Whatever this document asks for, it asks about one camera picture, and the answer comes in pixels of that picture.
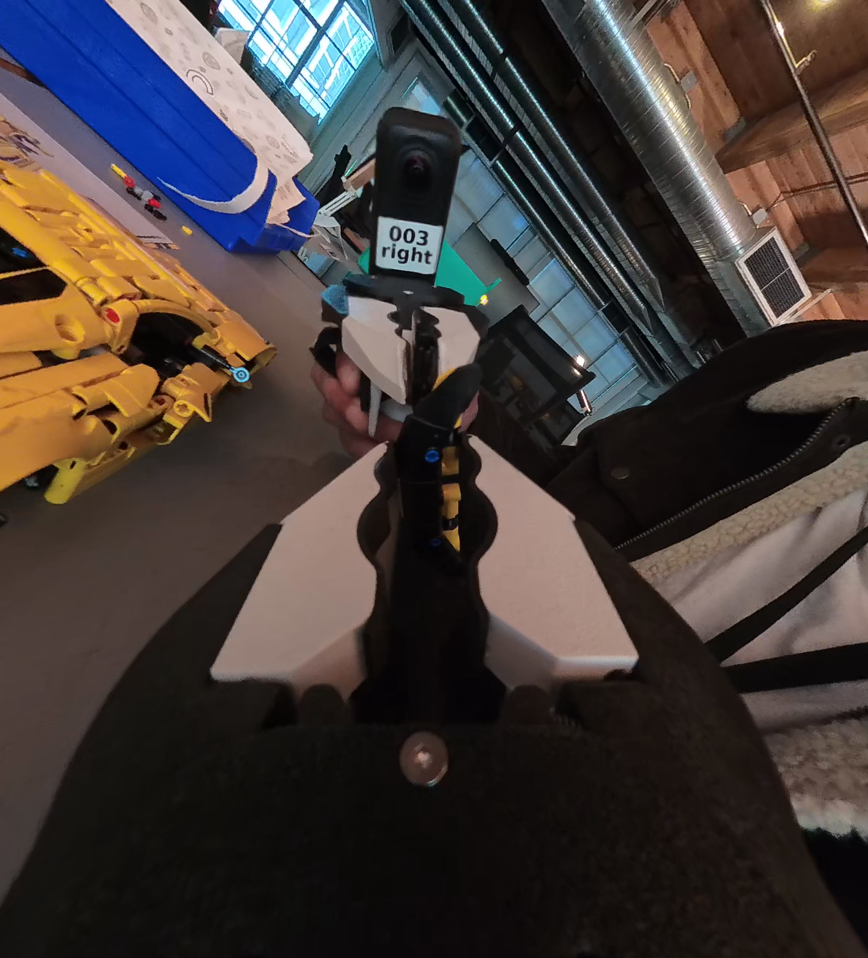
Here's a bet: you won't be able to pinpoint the blue plastic bin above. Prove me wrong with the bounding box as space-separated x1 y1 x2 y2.
0 0 322 255

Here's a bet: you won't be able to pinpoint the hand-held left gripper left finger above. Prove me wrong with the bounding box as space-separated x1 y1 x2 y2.
209 442 405 721

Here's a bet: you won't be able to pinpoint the wooden document stand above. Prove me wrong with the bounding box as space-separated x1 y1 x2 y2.
332 144 384 226

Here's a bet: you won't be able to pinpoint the silver ventilation duct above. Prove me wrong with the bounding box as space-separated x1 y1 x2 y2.
542 0 775 334

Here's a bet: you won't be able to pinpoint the yellow black brick side assembly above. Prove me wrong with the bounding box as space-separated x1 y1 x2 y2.
391 364 483 579

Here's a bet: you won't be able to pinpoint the scattered small brick pieces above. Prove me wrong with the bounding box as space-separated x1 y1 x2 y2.
109 162 197 235

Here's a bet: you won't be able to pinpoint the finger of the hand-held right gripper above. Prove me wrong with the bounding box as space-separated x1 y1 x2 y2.
338 295 414 407
434 305 486 377

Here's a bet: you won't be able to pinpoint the black mesh office chair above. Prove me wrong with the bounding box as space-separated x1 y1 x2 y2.
479 305 597 431

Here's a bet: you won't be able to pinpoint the grey desk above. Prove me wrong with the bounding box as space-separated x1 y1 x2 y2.
0 30 405 958

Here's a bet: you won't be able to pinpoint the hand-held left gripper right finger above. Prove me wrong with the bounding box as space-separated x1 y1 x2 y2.
460 436 640 721

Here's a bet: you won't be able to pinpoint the person's right hand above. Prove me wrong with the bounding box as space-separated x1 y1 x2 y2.
311 352 406 460

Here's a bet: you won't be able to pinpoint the white printed paper bag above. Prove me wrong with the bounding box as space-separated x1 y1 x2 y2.
103 0 316 227

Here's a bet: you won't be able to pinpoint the white air vent grille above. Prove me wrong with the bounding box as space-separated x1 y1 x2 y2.
733 227 814 328

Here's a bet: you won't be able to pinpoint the yellow toy brick car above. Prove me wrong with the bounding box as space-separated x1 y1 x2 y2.
0 150 279 525

